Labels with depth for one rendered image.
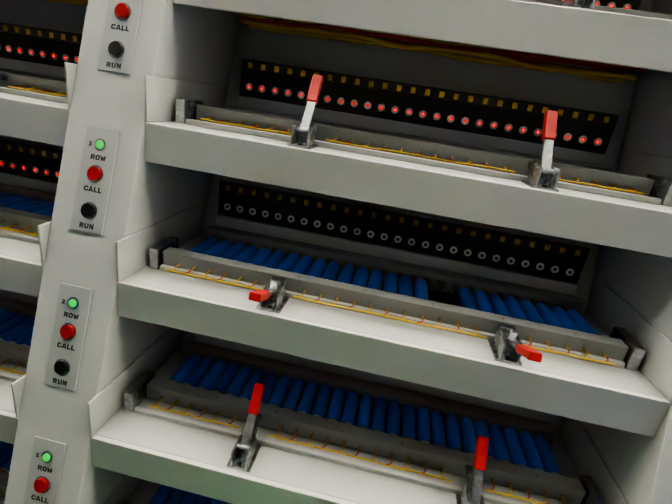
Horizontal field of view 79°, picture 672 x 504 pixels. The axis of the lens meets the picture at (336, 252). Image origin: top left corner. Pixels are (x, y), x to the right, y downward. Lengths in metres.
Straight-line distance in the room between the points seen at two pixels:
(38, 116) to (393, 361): 0.50
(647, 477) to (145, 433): 0.56
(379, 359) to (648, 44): 0.43
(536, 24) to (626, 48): 0.09
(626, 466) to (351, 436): 0.31
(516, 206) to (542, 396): 0.20
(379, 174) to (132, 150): 0.28
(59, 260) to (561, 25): 0.61
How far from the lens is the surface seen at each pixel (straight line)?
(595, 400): 0.52
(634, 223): 0.51
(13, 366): 0.74
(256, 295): 0.41
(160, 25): 0.56
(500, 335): 0.49
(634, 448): 0.60
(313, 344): 0.47
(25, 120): 0.63
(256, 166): 0.48
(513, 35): 0.52
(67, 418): 0.61
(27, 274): 0.61
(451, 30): 0.51
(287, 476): 0.54
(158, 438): 0.58
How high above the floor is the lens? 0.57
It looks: 2 degrees down
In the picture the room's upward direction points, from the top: 11 degrees clockwise
